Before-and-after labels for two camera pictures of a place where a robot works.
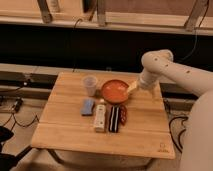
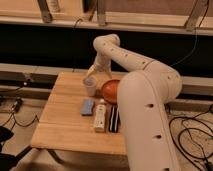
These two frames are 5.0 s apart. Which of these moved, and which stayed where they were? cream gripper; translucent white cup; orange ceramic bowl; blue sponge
Moved: cream gripper
Stayed: orange ceramic bowl; translucent white cup; blue sponge
